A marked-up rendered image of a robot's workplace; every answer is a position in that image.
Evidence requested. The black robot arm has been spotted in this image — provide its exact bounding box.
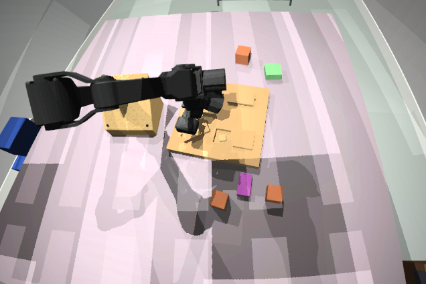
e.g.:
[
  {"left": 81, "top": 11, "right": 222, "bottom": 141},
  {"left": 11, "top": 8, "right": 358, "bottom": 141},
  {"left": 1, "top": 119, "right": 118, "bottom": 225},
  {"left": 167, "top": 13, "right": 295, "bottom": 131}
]
[{"left": 25, "top": 64, "right": 226, "bottom": 131}]

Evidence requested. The light green block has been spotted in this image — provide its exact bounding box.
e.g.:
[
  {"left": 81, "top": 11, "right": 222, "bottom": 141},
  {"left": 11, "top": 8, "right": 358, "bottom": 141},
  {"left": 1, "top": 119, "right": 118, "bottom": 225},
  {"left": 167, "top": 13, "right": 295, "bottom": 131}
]
[{"left": 264, "top": 64, "right": 282, "bottom": 80}]

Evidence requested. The pink rectangular block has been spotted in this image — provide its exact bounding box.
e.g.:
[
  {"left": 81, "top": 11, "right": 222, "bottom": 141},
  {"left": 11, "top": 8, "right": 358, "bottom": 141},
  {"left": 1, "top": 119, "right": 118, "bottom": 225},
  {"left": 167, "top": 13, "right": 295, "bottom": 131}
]
[{"left": 236, "top": 173, "right": 252, "bottom": 197}]

